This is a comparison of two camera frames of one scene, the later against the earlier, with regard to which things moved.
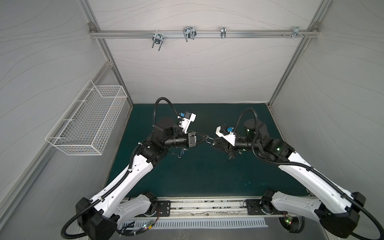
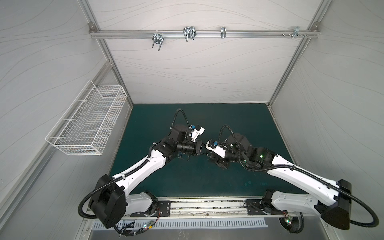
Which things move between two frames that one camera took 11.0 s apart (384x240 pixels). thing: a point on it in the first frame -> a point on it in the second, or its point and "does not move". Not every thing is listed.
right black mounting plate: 254,207 does not move
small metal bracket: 223,32 does not move
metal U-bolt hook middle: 189,32 does not move
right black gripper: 226,144 -> 218,159
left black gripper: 191,138 -> 198,145
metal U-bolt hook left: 157,38 does not move
